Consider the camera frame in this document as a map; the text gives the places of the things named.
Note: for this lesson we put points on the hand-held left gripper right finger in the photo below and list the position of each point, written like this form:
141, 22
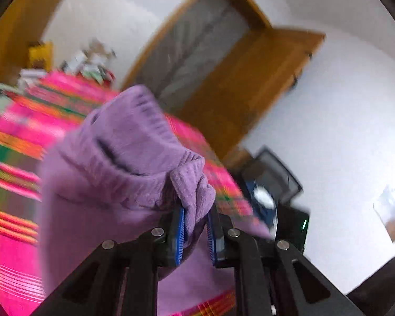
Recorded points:
212, 240

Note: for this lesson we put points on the cardboard box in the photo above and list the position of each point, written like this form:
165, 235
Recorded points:
98, 49

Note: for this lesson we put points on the pink plaid blanket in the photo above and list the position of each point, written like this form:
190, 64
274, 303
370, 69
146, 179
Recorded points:
13, 253

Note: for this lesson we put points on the wooden door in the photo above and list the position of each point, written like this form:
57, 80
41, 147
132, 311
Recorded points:
250, 82

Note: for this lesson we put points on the clear plastic door curtain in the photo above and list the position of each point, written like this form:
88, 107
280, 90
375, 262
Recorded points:
200, 46

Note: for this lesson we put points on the red plastic bag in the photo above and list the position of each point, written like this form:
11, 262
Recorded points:
108, 76

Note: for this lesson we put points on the yellow bag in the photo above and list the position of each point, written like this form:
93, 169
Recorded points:
40, 56

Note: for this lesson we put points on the person's right forearm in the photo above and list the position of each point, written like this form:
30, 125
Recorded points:
381, 286

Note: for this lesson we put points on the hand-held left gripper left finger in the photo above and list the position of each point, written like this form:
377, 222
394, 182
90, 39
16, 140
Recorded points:
179, 237

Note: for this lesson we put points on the wooden wardrobe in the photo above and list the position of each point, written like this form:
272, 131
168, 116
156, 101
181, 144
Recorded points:
16, 23

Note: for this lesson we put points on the folding side table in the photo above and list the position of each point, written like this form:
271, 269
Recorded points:
1, 92

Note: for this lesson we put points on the purple fleece garment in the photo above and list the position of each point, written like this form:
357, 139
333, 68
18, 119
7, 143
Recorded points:
118, 171

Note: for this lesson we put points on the black mesh chair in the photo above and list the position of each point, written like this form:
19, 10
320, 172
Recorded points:
273, 171

